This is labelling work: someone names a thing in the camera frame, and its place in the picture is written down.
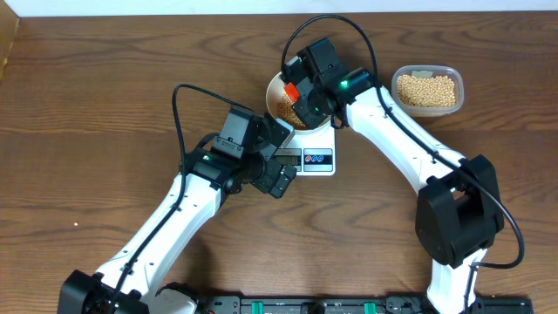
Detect red measuring scoop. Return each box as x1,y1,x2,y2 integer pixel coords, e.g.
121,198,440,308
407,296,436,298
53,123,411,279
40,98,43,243
283,82,300,103

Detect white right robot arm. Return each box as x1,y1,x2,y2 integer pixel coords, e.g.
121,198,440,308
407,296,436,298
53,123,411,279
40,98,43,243
281,65,504,313

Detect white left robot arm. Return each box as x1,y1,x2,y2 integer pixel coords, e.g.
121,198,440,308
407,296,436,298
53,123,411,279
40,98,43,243
58,147,296,313

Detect soybeans in bowl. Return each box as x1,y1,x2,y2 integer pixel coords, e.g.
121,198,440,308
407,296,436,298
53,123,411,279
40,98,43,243
276,94,307,130

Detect beige bowl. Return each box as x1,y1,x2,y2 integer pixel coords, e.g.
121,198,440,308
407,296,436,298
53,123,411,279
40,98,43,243
266,72,330,133

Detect white digital kitchen scale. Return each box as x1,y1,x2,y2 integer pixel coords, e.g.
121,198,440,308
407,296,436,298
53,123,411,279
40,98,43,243
274,120,336,176

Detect clear plastic container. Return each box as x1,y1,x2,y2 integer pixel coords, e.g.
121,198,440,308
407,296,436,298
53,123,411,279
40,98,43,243
391,65,465,117

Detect soybeans in container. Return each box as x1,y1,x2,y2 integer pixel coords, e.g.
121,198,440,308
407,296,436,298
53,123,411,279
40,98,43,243
397,74,456,107

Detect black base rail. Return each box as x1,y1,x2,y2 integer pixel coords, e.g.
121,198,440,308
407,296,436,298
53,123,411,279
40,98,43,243
147,283,535,314

